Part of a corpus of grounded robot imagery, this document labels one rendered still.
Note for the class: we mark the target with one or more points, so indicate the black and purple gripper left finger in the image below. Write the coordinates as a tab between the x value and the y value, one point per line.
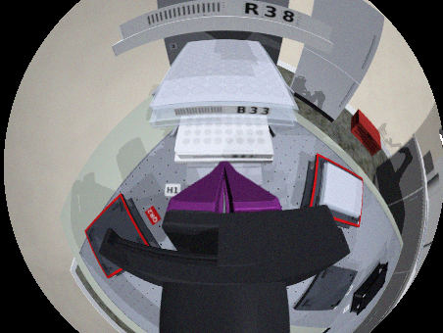
206	194

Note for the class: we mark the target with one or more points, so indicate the dark grey flat plate with corner locators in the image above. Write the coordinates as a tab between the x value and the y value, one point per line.
327	289

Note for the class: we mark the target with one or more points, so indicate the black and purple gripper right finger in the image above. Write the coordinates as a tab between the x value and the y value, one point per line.
244	195

